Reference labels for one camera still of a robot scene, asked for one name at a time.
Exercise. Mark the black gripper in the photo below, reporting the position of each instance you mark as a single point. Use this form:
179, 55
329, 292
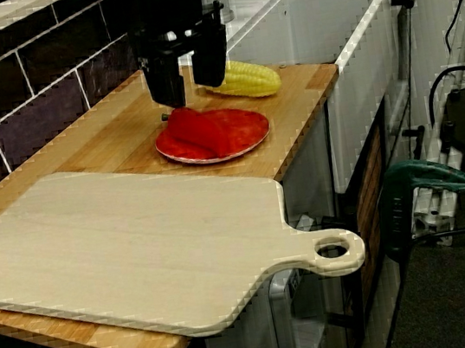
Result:
168, 35

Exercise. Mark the red toy pepper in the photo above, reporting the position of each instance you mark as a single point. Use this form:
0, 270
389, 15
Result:
195, 131

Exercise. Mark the yellow toy corn cob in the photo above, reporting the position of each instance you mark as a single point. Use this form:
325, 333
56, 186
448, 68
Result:
253, 81

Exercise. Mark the red round plate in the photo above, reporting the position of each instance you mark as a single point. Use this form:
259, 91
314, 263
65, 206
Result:
252, 129

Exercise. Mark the metal countertop screw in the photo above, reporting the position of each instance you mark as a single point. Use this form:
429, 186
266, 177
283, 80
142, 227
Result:
282, 67

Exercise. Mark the white toy kitchen unit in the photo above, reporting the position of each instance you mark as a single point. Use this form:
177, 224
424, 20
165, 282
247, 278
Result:
302, 23

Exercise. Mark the light wooden cutting board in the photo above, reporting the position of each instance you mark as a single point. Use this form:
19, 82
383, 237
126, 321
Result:
140, 262

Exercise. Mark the green clamp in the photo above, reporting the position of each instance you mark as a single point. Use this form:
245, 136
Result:
425, 173

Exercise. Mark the grey appliance door panel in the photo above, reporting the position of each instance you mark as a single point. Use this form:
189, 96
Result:
284, 328

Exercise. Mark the light metal frame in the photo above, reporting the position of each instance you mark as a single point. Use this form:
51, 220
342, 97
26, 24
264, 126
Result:
434, 205

